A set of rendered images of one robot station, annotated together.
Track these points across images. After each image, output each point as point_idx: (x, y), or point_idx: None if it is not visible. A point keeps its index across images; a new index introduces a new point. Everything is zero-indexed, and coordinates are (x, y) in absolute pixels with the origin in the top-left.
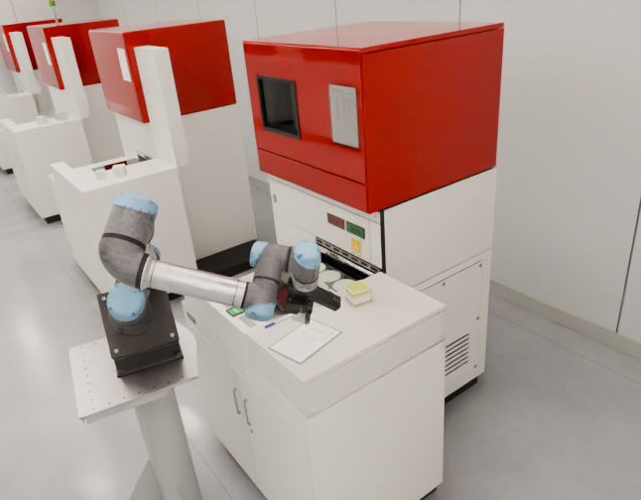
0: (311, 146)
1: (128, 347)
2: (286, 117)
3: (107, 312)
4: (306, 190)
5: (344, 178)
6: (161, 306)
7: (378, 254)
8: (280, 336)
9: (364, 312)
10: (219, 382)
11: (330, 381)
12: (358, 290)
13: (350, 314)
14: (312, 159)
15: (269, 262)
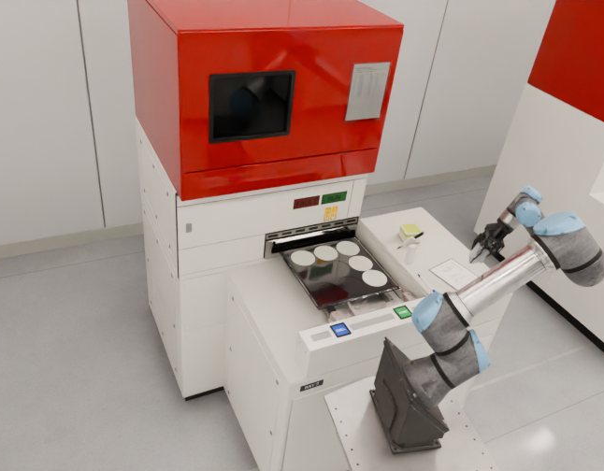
0: (306, 135)
1: (438, 410)
2: (263, 116)
3: (423, 403)
4: (260, 192)
5: (349, 151)
6: (404, 358)
7: (359, 205)
8: (453, 291)
9: (423, 241)
10: None
11: None
12: (418, 229)
13: (426, 249)
14: (304, 149)
15: (542, 213)
